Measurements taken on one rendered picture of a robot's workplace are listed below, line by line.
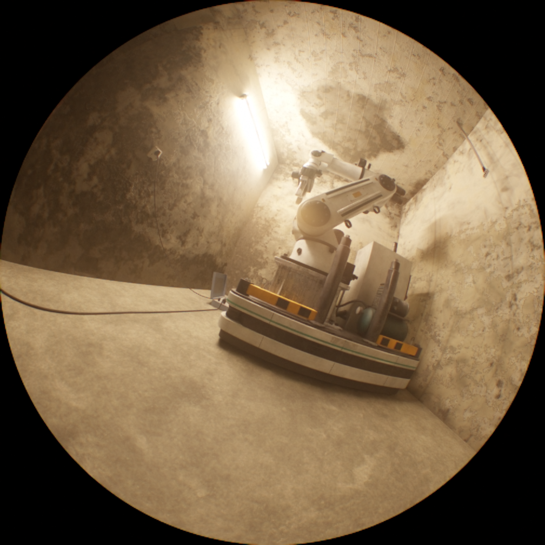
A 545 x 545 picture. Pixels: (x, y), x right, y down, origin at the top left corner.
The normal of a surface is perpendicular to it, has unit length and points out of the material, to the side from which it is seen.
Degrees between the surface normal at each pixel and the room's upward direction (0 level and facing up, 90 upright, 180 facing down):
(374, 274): 90
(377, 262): 90
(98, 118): 90
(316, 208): 90
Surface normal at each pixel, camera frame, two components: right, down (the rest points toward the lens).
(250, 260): -0.16, -0.13
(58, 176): 0.91, 0.36
